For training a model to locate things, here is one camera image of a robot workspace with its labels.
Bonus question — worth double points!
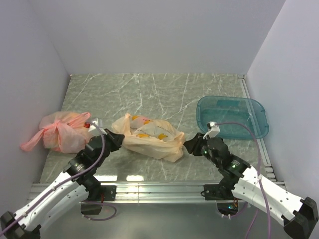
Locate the orange plastic bag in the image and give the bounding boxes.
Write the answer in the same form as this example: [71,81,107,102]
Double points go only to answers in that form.
[112,113,185,162]

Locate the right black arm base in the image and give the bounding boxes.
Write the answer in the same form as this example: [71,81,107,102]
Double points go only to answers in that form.
[201,184,248,219]

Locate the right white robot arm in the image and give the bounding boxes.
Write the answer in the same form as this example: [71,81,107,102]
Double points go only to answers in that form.
[184,133,319,239]

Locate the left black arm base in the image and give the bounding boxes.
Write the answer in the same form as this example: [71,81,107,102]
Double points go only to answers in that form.
[80,185,117,216]

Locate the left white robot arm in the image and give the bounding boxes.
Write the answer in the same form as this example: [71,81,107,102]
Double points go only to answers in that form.
[0,128,125,239]

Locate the pink plastic bag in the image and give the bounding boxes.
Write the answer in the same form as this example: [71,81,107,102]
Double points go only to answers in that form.
[20,112,92,154]

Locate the teal plastic tray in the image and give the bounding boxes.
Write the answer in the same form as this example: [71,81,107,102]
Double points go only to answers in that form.
[196,96,269,140]

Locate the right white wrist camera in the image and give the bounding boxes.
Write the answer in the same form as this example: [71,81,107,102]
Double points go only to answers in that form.
[203,121,220,139]

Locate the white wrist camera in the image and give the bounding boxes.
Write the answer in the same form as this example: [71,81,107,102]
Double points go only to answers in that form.
[203,121,220,139]
[85,118,105,136]

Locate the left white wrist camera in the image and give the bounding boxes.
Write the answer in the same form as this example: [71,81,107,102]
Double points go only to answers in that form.
[85,118,105,136]

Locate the aluminium mounting rail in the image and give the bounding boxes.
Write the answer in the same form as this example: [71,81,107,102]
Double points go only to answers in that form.
[27,181,291,205]

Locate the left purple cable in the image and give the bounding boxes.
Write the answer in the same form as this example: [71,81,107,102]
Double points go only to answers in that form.
[3,124,118,232]

